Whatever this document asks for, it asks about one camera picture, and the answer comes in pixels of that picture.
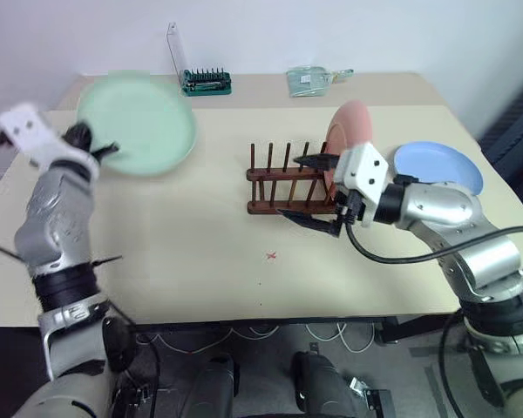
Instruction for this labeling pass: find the green screwdriver bit set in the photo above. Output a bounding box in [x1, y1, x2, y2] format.
[180, 66, 234, 98]

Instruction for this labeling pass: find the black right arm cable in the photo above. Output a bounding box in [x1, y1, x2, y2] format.
[343, 208, 523, 265]

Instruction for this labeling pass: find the black table leg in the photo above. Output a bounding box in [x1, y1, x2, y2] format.
[373, 311, 465, 346]

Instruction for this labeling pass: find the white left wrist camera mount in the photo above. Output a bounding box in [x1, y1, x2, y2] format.
[0, 102, 100, 178]

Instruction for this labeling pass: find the clear plastic bag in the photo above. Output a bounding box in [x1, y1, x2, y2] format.
[285, 65, 333, 98]

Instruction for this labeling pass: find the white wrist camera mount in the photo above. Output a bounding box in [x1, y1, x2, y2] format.
[0, 102, 100, 178]
[333, 141, 390, 228]

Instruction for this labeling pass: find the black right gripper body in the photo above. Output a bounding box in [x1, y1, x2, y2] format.
[330, 185, 370, 239]

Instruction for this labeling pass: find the black caster bracket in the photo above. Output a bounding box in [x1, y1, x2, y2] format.
[347, 376, 396, 418]

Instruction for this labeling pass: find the clear plastic case lid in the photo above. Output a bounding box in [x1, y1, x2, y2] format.
[165, 21, 189, 84]

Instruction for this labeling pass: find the dark rounded shape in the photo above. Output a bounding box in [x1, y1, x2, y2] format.
[290, 349, 361, 418]
[186, 353, 241, 418]

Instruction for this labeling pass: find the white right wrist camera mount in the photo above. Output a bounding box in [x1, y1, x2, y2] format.
[333, 141, 390, 228]

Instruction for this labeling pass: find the wooden dish rack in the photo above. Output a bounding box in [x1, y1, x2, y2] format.
[245, 140, 346, 216]

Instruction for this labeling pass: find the pink plate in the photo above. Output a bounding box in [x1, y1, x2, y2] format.
[323, 98, 375, 205]

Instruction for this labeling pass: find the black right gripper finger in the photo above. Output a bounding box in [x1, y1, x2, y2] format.
[292, 152, 343, 172]
[276, 207, 346, 239]

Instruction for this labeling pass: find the blue plate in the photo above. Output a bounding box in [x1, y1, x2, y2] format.
[392, 141, 485, 197]

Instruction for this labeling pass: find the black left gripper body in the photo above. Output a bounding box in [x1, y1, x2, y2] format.
[65, 122, 98, 154]

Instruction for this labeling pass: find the green plate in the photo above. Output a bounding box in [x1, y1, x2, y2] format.
[76, 71, 199, 178]

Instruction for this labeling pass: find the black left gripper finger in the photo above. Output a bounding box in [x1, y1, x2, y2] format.
[91, 140, 121, 160]

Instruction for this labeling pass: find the white floor cable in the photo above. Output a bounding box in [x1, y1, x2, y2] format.
[137, 322, 378, 354]

